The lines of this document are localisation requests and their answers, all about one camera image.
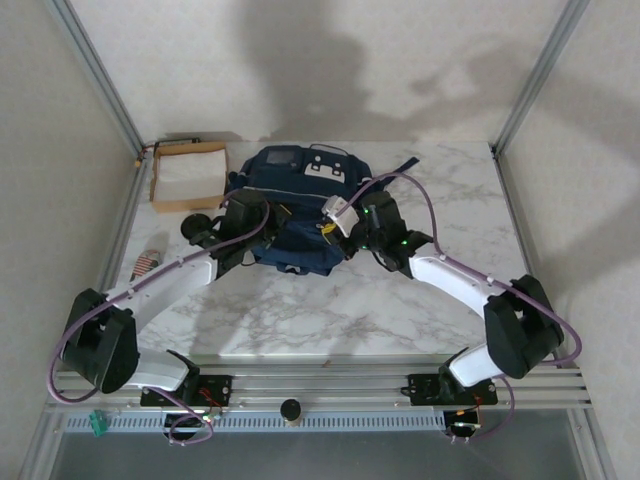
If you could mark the shallow cardboard box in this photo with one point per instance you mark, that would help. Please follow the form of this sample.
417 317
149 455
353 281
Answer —
187 175

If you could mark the navy blue backpack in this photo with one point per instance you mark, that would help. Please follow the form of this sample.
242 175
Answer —
300 250

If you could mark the aluminium frame post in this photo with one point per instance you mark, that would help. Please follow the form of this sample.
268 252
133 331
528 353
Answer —
537 85
100 85

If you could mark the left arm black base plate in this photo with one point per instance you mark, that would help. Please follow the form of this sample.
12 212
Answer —
220 387

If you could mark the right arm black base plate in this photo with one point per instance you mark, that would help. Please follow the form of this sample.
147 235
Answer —
422 387

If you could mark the black round knob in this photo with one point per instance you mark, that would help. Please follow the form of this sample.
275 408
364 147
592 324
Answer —
290 411

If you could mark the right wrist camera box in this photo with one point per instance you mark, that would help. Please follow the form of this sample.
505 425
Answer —
340 215

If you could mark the green terminal connector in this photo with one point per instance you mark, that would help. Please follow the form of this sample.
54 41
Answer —
98 422

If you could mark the black round disc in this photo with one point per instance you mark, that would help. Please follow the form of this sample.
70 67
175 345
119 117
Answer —
195 226

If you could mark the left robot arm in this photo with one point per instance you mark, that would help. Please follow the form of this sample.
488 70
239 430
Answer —
165 287

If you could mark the small circuit board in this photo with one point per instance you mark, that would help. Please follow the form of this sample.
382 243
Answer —
210 418
465 424

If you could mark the aluminium side rail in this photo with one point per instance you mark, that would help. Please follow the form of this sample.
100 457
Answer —
512 200
124 230

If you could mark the black abacus orange beads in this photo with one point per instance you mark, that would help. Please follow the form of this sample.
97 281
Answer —
177 143

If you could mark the striped flag pencil case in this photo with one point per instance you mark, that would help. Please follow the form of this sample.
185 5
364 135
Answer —
147 262

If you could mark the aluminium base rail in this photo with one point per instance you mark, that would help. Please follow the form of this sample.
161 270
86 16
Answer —
320 387

